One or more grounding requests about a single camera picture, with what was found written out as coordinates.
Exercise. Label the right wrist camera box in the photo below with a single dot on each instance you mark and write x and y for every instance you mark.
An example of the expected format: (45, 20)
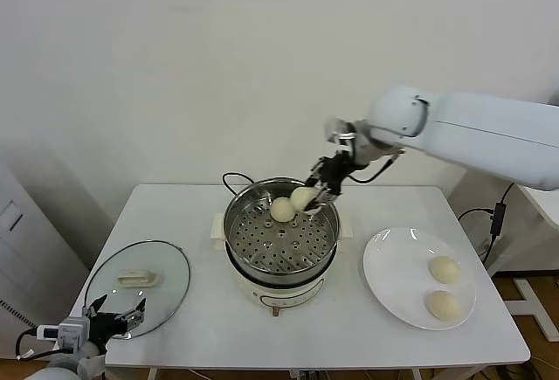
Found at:
(338, 129)

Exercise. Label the steel perforated steamer basket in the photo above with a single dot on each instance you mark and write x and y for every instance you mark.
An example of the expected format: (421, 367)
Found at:
(279, 244)

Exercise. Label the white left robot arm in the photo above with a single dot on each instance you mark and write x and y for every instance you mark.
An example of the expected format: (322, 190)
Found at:
(85, 362)

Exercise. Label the white electric cooker base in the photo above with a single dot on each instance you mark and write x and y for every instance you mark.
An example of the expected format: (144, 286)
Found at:
(284, 295)

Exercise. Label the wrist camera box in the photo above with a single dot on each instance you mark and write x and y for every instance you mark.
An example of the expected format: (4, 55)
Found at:
(338, 129)
(70, 332)

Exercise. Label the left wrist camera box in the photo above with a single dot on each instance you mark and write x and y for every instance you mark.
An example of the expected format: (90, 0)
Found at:
(70, 332)

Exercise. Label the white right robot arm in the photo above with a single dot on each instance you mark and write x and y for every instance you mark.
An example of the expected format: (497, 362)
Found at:
(480, 131)

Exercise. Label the white floor-standing cabinet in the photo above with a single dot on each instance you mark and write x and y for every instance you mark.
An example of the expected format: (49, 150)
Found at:
(26, 244)

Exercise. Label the cream steamed baozi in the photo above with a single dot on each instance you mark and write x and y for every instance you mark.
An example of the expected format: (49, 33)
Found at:
(301, 198)
(444, 269)
(281, 212)
(443, 306)

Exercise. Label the white round plate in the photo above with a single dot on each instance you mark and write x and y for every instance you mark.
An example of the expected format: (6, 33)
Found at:
(393, 275)

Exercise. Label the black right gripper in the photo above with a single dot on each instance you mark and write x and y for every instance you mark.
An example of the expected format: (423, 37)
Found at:
(338, 170)

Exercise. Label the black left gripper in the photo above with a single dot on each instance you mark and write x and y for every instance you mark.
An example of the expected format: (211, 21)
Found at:
(105, 324)

